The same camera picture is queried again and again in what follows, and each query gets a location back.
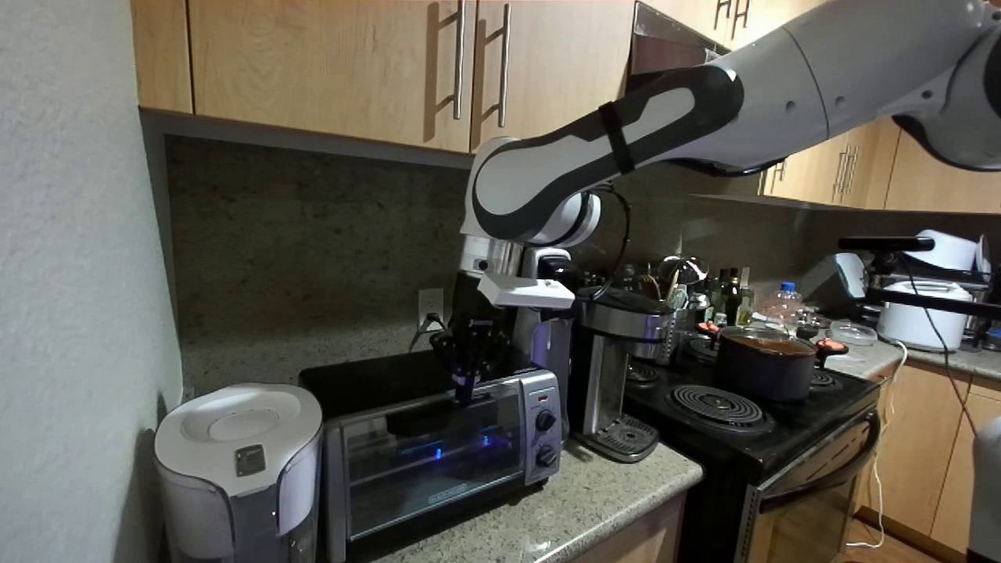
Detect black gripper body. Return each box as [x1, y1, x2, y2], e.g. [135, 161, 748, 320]
[446, 268, 502, 344]

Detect silver toaster oven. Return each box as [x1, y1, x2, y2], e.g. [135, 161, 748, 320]
[318, 367, 570, 563]

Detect glass toaster oven door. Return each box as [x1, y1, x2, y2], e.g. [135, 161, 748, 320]
[327, 408, 533, 544]

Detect black baking tray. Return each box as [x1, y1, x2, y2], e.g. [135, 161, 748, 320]
[296, 348, 469, 418]

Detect silver black coffee maker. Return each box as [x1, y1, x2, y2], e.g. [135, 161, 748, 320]
[566, 281, 683, 467]

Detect chrome kitchen faucet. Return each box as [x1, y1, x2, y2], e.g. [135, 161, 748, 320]
[652, 250, 714, 314]

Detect dark glass bottles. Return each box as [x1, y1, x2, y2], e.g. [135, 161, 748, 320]
[716, 265, 758, 327]

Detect black electric stove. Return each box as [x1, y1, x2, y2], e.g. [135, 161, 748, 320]
[621, 357, 885, 563]

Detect clear plastic water bottle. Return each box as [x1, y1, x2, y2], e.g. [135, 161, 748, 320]
[776, 279, 806, 331]

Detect steel range hood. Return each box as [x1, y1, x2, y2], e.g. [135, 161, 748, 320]
[630, 0, 758, 78]

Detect grey countertop appliance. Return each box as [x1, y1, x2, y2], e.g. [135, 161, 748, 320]
[801, 250, 870, 314]

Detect black metal stand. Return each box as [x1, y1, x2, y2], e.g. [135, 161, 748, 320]
[835, 232, 1001, 322]

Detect white rice cooker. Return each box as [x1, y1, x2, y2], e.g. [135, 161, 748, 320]
[875, 279, 978, 352]

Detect wooden base cabinets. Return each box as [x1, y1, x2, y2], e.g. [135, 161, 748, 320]
[857, 357, 1001, 555]

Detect small white appliance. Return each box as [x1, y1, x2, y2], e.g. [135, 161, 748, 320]
[917, 229, 986, 279]

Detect grey rounded object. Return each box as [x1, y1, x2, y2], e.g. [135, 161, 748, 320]
[967, 416, 1001, 563]

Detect white wall outlet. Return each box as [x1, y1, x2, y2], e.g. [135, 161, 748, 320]
[417, 285, 446, 327]

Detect black power cable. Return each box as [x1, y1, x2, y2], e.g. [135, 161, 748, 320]
[406, 308, 462, 360]

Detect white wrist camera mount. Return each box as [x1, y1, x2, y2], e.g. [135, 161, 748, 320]
[475, 268, 580, 311]

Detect metal wall cabinet handle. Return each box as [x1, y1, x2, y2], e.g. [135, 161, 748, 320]
[475, 0, 517, 131]
[428, 0, 469, 125]

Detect narrow wooden wall cabinet door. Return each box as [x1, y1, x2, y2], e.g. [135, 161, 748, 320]
[469, 0, 638, 150]

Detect dark pot with orange handles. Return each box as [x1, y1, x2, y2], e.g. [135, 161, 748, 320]
[695, 322, 852, 405]

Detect wide wooden wall cabinet door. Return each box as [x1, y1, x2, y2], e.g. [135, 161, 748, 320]
[183, 0, 475, 156]

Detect white hanging cable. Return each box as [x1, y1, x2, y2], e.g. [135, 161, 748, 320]
[852, 337, 913, 553]

